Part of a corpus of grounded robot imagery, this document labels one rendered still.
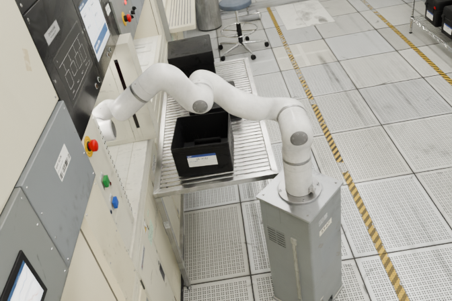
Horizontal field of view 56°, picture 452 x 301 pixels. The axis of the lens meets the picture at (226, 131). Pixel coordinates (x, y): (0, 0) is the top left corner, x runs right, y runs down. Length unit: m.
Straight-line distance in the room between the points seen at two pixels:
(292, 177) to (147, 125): 0.80
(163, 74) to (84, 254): 0.65
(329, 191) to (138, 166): 0.89
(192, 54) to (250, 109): 1.17
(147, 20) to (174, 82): 1.99
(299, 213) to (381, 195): 1.25
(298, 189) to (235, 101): 0.51
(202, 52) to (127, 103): 1.17
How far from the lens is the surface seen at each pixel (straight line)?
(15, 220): 0.96
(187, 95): 1.50
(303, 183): 1.84
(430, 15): 4.93
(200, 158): 2.03
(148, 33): 3.53
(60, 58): 1.35
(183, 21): 3.79
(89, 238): 1.37
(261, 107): 1.61
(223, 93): 1.61
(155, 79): 1.54
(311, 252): 1.97
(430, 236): 2.82
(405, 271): 2.64
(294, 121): 1.61
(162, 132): 2.47
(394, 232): 2.81
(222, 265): 2.68
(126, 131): 2.23
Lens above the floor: 2.09
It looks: 34 degrees down
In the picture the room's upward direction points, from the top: 11 degrees counter-clockwise
